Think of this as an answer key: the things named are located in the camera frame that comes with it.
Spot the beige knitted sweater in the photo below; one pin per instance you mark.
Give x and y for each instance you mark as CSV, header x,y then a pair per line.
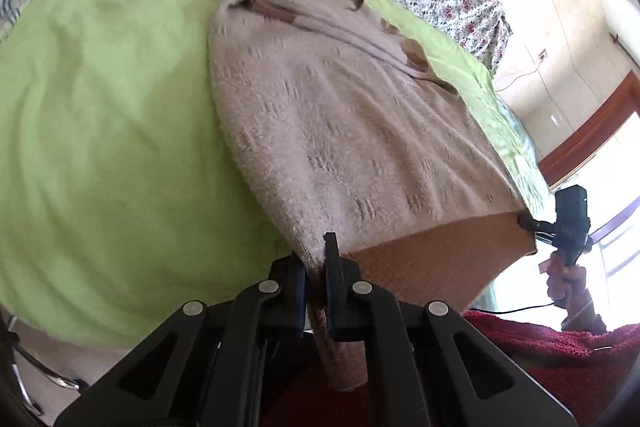
x,y
350,127

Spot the green bed sheet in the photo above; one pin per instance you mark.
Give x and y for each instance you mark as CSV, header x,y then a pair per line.
x,y
110,147

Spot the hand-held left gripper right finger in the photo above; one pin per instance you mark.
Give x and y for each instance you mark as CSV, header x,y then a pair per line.
x,y
336,302

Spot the light blue patterned bed sheet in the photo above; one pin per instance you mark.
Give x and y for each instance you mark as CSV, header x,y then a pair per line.
x,y
520,157

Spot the metal frame chair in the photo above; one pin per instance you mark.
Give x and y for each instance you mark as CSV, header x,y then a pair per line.
x,y
35,372

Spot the person's right forearm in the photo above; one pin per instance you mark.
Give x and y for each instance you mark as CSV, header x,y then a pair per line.
x,y
587,314

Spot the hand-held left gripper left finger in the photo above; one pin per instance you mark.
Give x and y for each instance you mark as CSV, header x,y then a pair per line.
x,y
295,302

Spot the person's right hand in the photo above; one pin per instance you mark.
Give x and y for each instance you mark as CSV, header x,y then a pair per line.
x,y
562,277

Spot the wooden window frame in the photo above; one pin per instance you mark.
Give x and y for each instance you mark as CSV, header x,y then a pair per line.
x,y
595,132

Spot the person's red fleece clothing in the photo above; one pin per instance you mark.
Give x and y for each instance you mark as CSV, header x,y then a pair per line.
x,y
525,367

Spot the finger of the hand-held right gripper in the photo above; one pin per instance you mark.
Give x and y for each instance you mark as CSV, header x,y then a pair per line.
x,y
532,223

